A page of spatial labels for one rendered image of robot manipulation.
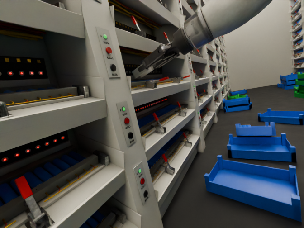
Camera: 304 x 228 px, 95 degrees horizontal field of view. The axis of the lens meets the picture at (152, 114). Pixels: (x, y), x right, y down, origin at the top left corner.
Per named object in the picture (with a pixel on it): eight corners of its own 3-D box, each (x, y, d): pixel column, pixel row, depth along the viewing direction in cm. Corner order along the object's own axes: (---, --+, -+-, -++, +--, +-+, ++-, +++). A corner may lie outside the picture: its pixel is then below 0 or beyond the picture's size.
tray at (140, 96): (189, 88, 92) (191, 73, 89) (131, 108, 43) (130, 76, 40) (163, 86, 102) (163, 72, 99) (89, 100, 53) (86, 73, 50)
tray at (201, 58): (206, 64, 147) (208, 49, 142) (189, 60, 97) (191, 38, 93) (187, 64, 157) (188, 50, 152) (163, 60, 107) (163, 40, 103)
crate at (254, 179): (296, 182, 58) (295, 165, 57) (301, 222, 44) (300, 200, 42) (220, 167, 79) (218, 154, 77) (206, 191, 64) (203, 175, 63)
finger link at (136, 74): (149, 69, 51) (148, 69, 51) (135, 78, 55) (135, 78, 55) (145, 62, 51) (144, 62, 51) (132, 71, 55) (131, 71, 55)
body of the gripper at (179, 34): (188, 29, 46) (166, 46, 52) (179, 22, 39) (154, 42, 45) (197, 49, 47) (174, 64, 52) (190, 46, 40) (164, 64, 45)
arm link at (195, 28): (197, 3, 36) (177, 20, 39) (211, 35, 36) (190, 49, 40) (204, 15, 43) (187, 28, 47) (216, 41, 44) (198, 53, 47)
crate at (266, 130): (238, 133, 117) (237, 123, 118) (269, 132, 106) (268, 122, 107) (236, 135, 92) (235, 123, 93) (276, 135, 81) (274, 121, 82)
